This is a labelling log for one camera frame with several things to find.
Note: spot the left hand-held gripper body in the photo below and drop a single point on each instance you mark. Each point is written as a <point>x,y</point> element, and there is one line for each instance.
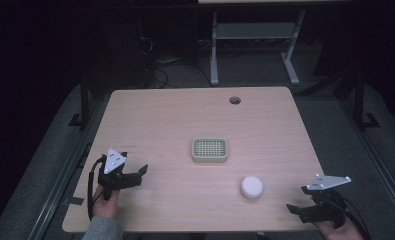
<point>118,180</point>

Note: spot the person's left hand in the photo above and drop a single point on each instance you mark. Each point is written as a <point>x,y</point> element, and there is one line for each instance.
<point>105,206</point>

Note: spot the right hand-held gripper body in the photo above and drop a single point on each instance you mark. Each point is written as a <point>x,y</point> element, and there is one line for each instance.
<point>325,203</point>

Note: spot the grey metal table frame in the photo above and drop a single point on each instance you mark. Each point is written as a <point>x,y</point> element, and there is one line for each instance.
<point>255,30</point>

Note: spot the person's right hand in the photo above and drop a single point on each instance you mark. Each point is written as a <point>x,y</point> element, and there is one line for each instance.
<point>340,231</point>

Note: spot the white round cap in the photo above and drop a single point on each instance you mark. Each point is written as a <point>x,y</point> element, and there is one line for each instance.
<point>251,187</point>

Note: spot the black metal stand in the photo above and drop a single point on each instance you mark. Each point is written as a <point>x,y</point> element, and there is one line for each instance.
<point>360,100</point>
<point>84,100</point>

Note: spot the green slotted soap dish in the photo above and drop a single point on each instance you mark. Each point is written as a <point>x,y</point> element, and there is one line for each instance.
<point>209,150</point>

